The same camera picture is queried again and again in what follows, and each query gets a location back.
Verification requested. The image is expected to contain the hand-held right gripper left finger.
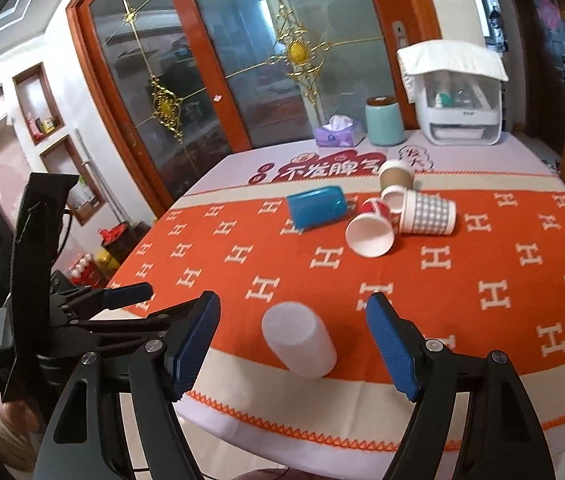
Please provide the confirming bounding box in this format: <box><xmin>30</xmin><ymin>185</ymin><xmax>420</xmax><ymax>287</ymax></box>
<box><xmin>32</xmin><ymin>291</ymin><xmax>222</xmax><ymax>480</ymax></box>

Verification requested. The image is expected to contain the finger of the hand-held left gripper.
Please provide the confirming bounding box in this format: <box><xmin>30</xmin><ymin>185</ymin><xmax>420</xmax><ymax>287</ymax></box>
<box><xmin>71</xmin><ymin>298</ymin><xmax>204</xmax><ymax>356</ymax></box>
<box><xmin>58</xmin><ymin>282</ymin><xmax>154</xmax><ymax>324</ymax></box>

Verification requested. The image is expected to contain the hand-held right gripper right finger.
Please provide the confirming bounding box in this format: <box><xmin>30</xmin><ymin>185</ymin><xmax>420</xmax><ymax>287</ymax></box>
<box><xmin>365</xmin><ymin>291</ymin><xmax>558</xmax><ymax>480</ymax></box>

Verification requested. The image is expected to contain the white foam cup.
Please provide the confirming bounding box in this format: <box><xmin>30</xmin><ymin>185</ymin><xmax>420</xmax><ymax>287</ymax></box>
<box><xmin>261</xmin><ymin>302</ymin><xmax>338</xmax><ymax>380</ymax></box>

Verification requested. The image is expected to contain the red and white paper cup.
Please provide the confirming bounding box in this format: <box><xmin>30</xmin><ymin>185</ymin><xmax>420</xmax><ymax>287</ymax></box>
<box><xmin>345</xmin><ymin>197</ymin><xmax>394</xmax><ymax>259</ymax></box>

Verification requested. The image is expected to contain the grey checked paper cup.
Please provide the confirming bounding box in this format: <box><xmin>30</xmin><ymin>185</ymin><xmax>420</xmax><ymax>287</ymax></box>
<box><xmin>381</xmin><ymin>186</ymin><xmax>457</xmax><ymax>236</ymax></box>

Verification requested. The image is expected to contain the blue plastic cup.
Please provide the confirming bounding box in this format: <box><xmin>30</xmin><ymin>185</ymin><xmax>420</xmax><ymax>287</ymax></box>
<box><xmin>287</xmin><ymin>186</ymin><xmax>347</xmax><ymax>232</ymax></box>

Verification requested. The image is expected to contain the brown paper cup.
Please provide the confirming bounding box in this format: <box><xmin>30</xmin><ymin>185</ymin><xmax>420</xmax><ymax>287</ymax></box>
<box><xmin>379</xmin><ymin>159</ymin><xmax>416</xmax><ymax>191</ymax></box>

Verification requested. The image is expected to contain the red crate of bottles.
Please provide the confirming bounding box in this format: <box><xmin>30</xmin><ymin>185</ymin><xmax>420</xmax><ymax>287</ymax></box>
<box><xmin>69</xmin><ymin>252</ymin><xmax>102</xmax><ymax>287</ymax></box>

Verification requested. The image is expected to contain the red gift basket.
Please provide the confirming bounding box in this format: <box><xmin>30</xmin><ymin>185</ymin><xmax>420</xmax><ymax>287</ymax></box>
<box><xmin>98</xmin><ymin>222</ymin><xmax>149</xmax><ymax>263</ymax></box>

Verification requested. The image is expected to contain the orange patterned blanket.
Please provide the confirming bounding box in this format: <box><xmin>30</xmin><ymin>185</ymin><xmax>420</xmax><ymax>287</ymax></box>
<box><xmin>105</xmin><ymin>175</ymin><xmax>565</xmax><ymax>431</ymax></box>

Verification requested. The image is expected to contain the wooden glass sliding door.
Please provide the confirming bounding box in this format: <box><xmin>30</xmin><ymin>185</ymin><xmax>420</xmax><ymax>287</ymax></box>
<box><xmin>66</xmin><ymin>0</ymin><xmax>254</xmax><ymax>217</ymax></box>
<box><xmin>160</xmin><ymin>0</ymin><xmax>444</xmax><ymax>155</ymax></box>

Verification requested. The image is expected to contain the orange H-pattern tablecloth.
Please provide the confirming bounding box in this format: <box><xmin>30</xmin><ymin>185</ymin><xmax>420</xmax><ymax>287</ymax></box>
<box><xmin>172</xmin><ymin>130</ymin><xmax>565</xmax><ymax>480</ymax></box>

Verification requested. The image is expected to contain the purple tissue box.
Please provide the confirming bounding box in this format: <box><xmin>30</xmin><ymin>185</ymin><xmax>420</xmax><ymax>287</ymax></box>
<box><xmin>313</xmin><ymin>115</ymin><xmax>364</xmax><ymax>148</ymax></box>

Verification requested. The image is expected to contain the teal canister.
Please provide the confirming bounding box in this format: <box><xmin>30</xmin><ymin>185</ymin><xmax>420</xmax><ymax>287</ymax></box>
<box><xmin>365</xmin><ymin>96</ymin><xmax>406</xmax><ymax>147</ymax></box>

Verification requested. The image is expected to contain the white countertop appliance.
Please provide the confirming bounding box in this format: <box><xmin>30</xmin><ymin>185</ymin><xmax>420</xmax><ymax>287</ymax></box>
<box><xmin>405</xmin><ymin>67</ymin><xmax>504</xmax><ymax>147</ymax></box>

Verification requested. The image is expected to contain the white folded towel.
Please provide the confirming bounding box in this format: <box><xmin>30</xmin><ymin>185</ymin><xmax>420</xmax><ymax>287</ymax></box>
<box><xmin>397</xmin><ymin>40</ymin><xmax>509</xmax><ymax>92</ymax></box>

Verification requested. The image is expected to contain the dark wooden door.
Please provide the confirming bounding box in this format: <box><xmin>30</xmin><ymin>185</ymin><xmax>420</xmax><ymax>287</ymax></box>
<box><xmin>505</xmin><ymin>0</ymin><xmax>565</xmax><ymax>137</ymax></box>

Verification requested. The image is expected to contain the wall niche shelf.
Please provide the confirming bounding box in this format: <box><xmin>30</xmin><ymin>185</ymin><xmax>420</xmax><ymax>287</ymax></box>
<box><xmin>12</xmin><ymin>62</ymin><xmax>66</xmax><ymax>147</ymax></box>
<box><xmin>40</xmin><ymin>135</ymin><xmax>106</xmax><ymax>226</ymax></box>

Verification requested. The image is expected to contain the silver door handle plate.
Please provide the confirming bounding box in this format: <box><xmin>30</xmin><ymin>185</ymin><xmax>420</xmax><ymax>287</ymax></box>
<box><xmin>393</xmin><ymin>20</ymin><xmax>411</xmax><ymax>54</ymax></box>

